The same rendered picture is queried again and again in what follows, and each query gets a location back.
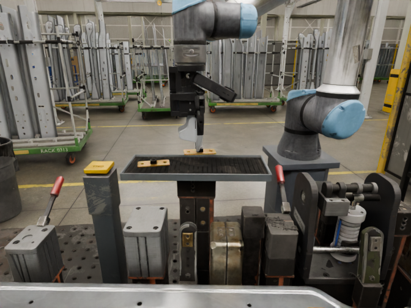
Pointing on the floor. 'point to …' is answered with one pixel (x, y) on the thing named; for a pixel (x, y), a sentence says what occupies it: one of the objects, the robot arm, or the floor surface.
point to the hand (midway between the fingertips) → (199, 145)
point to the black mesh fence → (405, 176)
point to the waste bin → (8, 181)
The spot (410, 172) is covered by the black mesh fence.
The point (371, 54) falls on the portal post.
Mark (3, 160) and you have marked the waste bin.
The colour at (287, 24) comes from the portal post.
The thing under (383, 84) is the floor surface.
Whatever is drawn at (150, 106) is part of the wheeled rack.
